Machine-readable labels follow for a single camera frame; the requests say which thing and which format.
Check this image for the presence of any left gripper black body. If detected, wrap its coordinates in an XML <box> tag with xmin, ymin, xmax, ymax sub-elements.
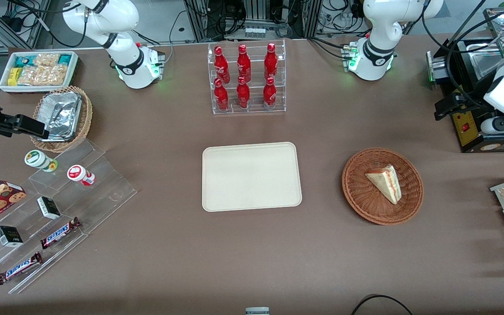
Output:
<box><xmin>458</xmin><ymin>89</ymin><xmax>491</xmax><ymax>116</ymax></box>

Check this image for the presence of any triangular sandwich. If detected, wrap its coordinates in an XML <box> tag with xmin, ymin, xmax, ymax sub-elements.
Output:
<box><xmin>365</xmin><ymin>164</ymin><xmax>403</xmax><ymax>205</ymax></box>

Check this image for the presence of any light wicker basket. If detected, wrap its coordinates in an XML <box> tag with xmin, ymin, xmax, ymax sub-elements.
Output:
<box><xmin>30</xmin><ymin>86</ymin><xmax>93</xmax><ymax>153</ymax></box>

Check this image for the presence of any brown wicker basket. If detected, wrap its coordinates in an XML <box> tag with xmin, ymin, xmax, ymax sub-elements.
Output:
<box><xmin>342</xmin><ymin>148</ymin><xmax>424</xmax><ymax>226</ymax></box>

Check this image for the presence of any beige plastic tray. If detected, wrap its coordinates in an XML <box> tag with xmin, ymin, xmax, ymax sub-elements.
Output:
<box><xmin>202</xmin><ymin>142</ymin><xmax>303</xmax><ymax>213</ymax></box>

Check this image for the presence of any black roller grill appliance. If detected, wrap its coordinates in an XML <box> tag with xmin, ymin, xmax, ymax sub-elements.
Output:
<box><xmin>426</xmin><ymin>7</ymin><xmax>504</xmax><ymax>154</ymax></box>

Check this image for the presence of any green lid yogurt cup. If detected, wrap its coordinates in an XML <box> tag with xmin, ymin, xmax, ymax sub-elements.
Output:
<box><xmin>24</xmin><ymin>150</ymin><xmax>58</xmax><ymax>172</ymax></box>

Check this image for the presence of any aluminium foil container stack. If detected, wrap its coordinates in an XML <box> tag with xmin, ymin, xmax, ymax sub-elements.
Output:
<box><xmin>35</xmin><ymin>92</ymin><xmax>83</xmax><ymax>141</ymax></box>

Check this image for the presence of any white snack bin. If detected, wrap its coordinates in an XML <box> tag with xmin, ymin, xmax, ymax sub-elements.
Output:
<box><xmin>0</xmin><ymin>51</ymin><xmax>80</xmax><ymax>95</ymax></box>

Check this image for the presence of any clear puffed snack bag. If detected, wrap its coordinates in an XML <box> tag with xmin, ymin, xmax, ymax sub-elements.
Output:
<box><xmin>33</xmin><ymin>53</ymin><xmax>61</xmax><ymax>67</ymax></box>
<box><xmin>17</xmin><ymin>65</ymin><xmax>69</xmax><ymax>86</ymax></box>

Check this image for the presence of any red lid yogurt cup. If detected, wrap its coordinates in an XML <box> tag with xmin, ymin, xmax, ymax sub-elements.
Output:
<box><xmin>67</xmin><ymin>164</ymin><xmax>96</xmax><ymax>186</ymax></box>

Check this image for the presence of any small black box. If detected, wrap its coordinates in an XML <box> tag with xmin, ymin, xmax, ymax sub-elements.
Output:
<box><xmin>37</xmin><ymin>196</ymin><xmax>61</xmax><ymax>220</ymax></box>
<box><xmin>0</xmin><ymin>225</ymin><xmax>24</xmax><ymax>248</ymax></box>

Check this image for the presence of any clear acrylic step display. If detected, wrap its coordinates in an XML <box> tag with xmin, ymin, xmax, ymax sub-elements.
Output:
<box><xmin>0</xmin><ymin>139</ymin><xmax>138</xmax><ymax>294</ymax></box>

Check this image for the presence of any Snickers chocolate bar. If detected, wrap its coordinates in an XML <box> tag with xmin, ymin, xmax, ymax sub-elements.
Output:
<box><xmin>40</xmin><ymin>217</ymin><xmax>82</xmax><ymax>250</ymax></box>
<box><xmin>0</xmin><ymin>252</ymin><xmax>43</xmax><ymax>286</ymax></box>

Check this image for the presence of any red soda bottle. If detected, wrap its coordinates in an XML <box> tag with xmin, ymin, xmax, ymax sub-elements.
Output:
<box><xmin>214</xmin><ymin>78</ymin><xmax>229</xmax><ymax>111</ymax></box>
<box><xmin>263</xmin><ymin>77</ymin><xmax>277</xmax><ymax>110</ymax></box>
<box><xmin>236</xmin><ymin>76</ymin><xmax>251</xmax><ymax>109</ymax></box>
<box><xmin>237</xmin><ymin>44</ymin><xmax>252</xmax><ymax>83</ymax></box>
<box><xmin>264</xmin><ymin>42</ymin><xmax>278</xmax><ymax>81</ymax></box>
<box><xmin>214</xmin><ymin>46</ymin><xmax>231</xmax><ymax>84</ymax></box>

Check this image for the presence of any clear acrylic bottle rack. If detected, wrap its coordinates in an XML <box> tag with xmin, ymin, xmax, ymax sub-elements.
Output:
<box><xmin>207</xmin><ymin>39</ymin><xmax>287</xmax><ymax>115</ymax></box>

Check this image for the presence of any white power strip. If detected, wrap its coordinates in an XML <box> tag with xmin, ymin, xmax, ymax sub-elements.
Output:
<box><xmin>243</xmin><ymin>26</ymin><xmax>267</xmax><ymax>40</ymax></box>

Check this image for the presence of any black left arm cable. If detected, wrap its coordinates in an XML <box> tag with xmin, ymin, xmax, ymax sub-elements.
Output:
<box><xmin>422</xmin><ymin>0</ymin><xmax>500</xmax><ymax>110</ymax></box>

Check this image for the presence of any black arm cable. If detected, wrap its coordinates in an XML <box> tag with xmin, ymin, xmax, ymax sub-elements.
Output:
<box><xmin>422</xmin><ymin>0</ymin><xmax>500</xmax><ymax>110</ymax></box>
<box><xmin>5</xmin><ymin>0</ymin><xmax>91</xmax><ymax>49</ymax></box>

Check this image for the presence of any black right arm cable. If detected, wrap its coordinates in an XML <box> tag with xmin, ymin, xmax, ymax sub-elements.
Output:
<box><xmin>5</xmin><ymin>0</ymin><xmax>91</xmax><ymax>49</ymax></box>

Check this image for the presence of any black cable bundle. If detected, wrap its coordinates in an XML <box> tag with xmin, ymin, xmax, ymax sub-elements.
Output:
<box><xmin>322</xmin><ymin>0</ymin><xmax>368</xmax><ymax>33</ymax></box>

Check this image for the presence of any thin grey cable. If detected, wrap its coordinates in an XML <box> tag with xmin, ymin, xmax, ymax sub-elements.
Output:
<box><xmin>164</xmin><ymin>11</ymin><xmax>188</xmax><ymax>64</ymax></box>

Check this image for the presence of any aluminium frame rack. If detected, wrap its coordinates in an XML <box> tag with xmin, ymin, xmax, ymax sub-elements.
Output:
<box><xmin>183</xmin><ymin>0</ymin><xmax>322</xmax><ymax>42</ymax></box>

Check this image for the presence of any black looped cable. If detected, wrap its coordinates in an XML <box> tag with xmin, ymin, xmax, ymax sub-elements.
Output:
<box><xmin>350</xmin><ymin>294</ymin><xmax>414</xmax><ymax>315</ymax></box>

